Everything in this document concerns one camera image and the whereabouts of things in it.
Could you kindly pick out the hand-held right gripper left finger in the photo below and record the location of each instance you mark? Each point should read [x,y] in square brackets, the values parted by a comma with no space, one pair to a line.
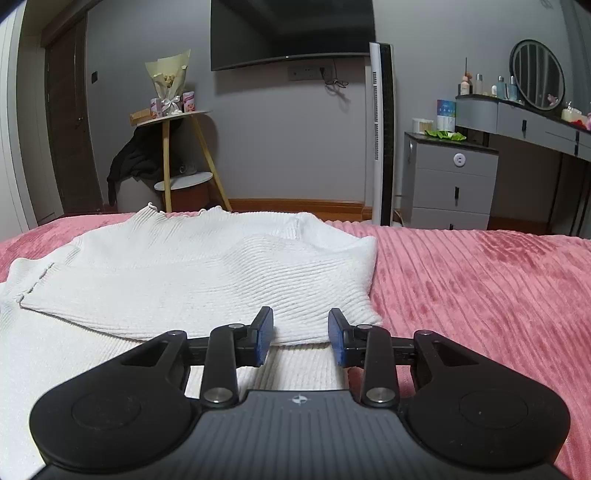
[263,339]

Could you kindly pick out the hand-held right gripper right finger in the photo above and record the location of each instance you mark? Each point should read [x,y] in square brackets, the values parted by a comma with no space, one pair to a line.
[336,341]

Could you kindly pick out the white ribbed knit sweater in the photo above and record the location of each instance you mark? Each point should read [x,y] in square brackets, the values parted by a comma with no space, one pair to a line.
[184,277]

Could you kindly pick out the pink ribbed blanket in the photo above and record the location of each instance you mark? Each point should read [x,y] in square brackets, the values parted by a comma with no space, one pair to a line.
[461,300]

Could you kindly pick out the white round basket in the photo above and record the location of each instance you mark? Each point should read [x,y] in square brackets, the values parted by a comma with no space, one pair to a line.
[138,194]

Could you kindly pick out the grey drawer cabinet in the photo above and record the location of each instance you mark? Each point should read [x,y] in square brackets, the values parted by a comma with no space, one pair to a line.
[452,184]

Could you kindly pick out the white tower fan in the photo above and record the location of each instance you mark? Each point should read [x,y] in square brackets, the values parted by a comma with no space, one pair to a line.
[376,138]

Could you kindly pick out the black garment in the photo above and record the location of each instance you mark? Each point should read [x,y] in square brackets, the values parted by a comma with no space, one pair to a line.
[134,157]

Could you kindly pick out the green packet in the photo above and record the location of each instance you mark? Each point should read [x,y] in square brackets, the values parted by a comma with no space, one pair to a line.
[443,135]

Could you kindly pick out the two-tier round side table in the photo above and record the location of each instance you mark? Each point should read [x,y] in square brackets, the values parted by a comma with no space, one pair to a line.
[178,115]

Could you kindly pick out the pink printed can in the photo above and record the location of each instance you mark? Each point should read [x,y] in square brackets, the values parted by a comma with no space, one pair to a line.
[155,108]
[189,102]

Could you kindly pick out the blue and white box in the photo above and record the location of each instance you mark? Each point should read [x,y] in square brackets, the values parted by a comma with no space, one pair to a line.
[446,114]

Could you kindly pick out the wooden box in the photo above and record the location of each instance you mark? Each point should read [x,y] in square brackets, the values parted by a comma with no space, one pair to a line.
[140,117]

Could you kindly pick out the grey dressing table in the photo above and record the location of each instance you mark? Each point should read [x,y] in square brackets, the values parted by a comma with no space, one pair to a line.
[475,113]

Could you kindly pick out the dark wooden door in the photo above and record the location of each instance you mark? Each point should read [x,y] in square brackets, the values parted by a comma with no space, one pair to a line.
[69,138]

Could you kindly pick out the cream wrapped flower bouquet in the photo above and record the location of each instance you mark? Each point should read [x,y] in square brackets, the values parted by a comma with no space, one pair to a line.
[168,74]

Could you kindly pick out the pink cosmetic bottle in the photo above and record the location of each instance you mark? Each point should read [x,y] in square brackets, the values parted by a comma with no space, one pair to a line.
[464,86]

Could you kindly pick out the clear cosmetic bottle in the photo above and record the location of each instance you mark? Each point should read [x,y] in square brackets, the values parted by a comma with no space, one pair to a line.
[479,85]

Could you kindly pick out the pale blue cosmetic bottle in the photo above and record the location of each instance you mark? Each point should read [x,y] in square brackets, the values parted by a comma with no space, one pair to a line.
[511,90]

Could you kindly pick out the white wardrobe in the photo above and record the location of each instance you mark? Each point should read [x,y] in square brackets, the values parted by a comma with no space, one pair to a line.
[14,138]

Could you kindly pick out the round black-framed mirror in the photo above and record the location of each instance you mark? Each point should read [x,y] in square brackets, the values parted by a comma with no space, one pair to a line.
[538,74]

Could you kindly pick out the grey wall socket panel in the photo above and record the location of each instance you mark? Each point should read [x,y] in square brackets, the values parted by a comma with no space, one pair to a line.
[304,73]

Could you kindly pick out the black wall television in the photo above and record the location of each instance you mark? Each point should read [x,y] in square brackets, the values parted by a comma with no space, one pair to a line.
[291,32]

